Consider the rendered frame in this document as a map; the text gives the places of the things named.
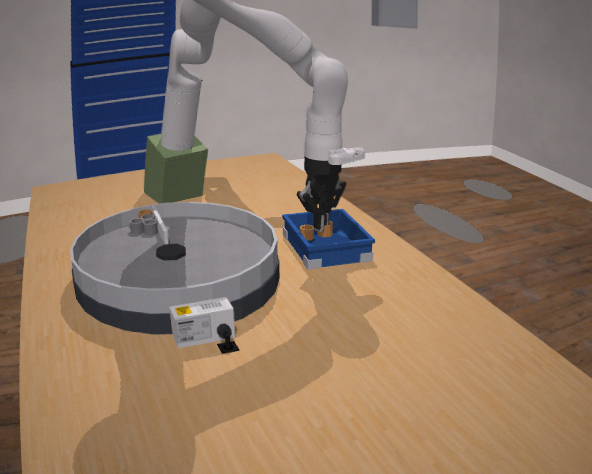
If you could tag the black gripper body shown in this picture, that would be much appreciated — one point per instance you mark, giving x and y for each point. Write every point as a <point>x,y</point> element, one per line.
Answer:
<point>314,168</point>

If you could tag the blue crate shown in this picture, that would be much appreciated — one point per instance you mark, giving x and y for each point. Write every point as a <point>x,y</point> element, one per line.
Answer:
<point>350,242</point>

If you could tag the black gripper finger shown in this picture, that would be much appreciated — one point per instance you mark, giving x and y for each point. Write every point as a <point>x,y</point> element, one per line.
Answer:
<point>309,205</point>
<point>331,201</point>

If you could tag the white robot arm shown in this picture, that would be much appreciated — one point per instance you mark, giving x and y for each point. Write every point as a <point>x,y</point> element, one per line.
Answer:
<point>327,76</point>

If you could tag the grey round turning table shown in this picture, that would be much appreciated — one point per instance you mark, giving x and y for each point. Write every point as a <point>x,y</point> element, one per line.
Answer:
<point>203,242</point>

